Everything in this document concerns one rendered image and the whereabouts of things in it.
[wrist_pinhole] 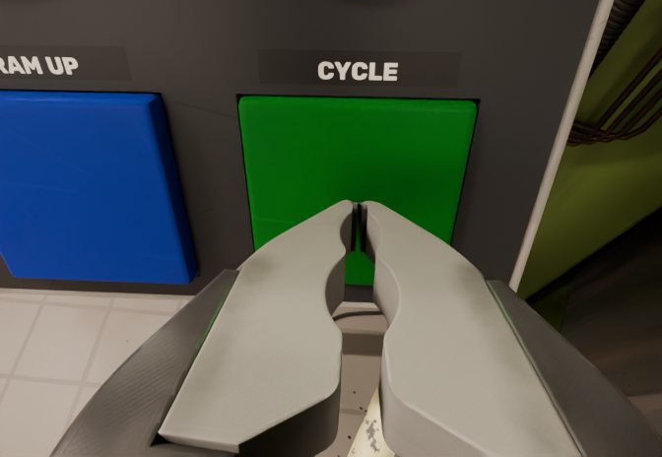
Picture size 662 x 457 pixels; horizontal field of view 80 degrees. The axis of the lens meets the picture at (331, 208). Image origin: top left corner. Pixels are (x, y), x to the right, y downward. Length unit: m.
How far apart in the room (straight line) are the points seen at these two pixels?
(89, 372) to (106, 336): 0.10
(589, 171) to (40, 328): 1.35
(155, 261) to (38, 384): 1.23
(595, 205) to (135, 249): 0.53
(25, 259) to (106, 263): 0.03
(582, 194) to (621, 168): 0.06
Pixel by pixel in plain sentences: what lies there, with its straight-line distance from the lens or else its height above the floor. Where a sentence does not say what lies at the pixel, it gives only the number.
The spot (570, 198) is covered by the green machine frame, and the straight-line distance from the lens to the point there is 0.59.
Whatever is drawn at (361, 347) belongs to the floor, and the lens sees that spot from 1.15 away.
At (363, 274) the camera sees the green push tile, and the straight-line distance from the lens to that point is 0.16.
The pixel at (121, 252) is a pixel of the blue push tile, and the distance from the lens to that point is 0.17.
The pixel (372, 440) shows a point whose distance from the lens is 0.49.
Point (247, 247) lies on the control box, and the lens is 0.16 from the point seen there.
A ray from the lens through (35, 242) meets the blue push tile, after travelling 0.19.
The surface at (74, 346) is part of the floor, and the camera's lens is 1.36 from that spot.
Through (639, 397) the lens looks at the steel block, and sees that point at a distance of 0.54.
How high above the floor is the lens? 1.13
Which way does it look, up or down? 61 degrees down
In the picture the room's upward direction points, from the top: 2 degrees counter-clockwise
